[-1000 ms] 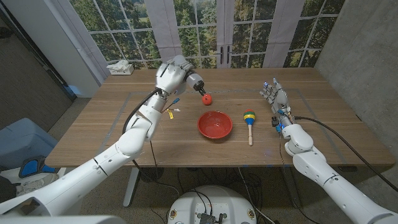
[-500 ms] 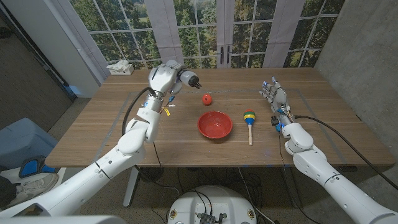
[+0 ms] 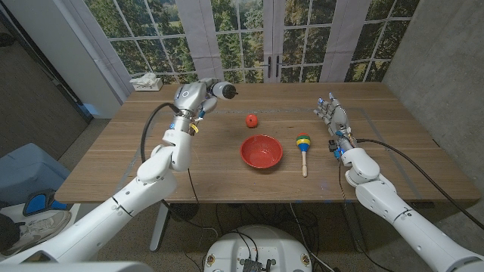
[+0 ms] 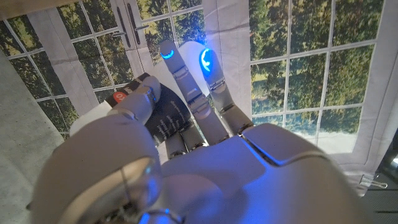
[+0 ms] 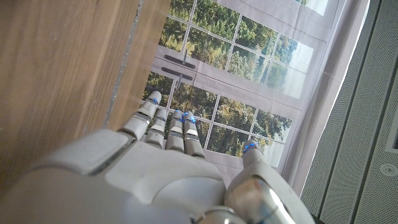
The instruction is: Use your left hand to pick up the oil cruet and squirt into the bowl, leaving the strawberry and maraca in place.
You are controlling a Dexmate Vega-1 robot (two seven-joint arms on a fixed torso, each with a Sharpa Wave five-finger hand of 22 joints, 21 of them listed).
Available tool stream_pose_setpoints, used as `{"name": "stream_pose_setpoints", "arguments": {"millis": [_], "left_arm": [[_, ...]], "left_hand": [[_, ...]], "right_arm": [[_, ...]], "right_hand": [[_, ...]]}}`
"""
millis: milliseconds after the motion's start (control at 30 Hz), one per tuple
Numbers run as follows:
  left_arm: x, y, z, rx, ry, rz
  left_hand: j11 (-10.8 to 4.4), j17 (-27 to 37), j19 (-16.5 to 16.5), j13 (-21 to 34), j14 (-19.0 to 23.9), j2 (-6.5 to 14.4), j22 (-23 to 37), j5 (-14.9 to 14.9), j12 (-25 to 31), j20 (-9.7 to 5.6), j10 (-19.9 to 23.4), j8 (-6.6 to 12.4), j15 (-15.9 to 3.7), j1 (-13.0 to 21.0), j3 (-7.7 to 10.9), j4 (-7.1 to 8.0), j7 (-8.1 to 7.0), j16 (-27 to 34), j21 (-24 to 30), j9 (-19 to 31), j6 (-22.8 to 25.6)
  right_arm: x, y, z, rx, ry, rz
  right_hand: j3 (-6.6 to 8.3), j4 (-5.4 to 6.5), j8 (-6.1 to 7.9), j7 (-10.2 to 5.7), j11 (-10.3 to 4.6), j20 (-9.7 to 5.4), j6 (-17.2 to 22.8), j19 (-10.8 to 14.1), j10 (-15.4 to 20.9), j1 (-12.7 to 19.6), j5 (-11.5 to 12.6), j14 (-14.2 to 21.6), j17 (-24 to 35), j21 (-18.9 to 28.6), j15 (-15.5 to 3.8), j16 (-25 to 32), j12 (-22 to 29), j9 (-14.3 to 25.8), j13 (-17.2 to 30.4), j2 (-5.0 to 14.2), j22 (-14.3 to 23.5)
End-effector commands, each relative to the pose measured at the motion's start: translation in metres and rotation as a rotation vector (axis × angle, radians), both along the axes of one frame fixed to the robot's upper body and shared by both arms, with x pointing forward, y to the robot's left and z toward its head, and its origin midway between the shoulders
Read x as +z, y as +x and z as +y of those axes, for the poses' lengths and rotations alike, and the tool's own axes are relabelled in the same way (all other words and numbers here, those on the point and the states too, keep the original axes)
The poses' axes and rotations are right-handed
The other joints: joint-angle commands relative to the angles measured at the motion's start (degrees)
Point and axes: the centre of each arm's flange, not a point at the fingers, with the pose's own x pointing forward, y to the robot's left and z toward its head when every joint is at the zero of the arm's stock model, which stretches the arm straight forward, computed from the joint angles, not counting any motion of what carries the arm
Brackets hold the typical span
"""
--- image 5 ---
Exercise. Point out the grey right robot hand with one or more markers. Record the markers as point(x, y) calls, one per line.
point(140, 183)

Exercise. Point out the printed window forest backdrop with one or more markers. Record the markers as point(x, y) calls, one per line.
point(236, 77)

